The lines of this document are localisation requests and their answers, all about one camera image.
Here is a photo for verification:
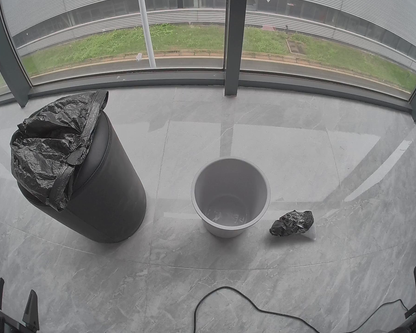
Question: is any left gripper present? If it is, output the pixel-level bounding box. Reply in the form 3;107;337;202
0;277;40;333

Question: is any window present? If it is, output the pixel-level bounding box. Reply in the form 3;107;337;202
0;0;416;122

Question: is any black cable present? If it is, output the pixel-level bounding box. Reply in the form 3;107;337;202
347;299;410;333
193;286;320;333

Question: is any white trash bin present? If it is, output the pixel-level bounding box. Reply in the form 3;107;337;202
191;157;271;238

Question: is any black plastic bag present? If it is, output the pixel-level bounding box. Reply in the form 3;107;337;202
10;89;110;211

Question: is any crumpled black plastic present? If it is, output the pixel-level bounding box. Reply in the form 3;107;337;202
269;210;314;237

